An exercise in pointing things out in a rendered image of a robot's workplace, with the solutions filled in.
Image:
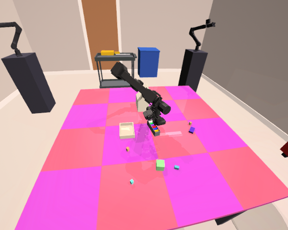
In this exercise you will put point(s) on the light green cube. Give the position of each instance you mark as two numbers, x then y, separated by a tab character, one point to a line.
160	165

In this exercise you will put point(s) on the small purple block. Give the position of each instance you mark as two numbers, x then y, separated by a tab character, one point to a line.
192	129

